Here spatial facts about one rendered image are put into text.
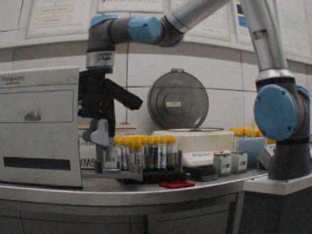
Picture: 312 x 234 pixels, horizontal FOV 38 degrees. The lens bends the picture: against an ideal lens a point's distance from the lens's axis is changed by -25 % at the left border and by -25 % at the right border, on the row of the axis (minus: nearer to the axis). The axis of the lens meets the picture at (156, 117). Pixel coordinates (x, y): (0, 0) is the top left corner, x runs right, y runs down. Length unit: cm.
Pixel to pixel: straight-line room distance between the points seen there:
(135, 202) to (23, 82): 42
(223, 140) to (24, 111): 79
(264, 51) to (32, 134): 59
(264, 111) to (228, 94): 119
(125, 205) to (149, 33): 41
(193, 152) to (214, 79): 52
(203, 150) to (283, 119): 76
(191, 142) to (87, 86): 52
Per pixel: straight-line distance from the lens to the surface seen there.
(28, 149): 127
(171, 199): 138
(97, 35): 135
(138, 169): 140
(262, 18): 112
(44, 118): 128
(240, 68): 232
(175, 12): 138
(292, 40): 259
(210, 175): 152
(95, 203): 130
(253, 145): 170
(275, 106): 107
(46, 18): 195
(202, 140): 178
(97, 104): 134
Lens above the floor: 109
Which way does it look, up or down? 2 degrees down
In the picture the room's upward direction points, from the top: straight up
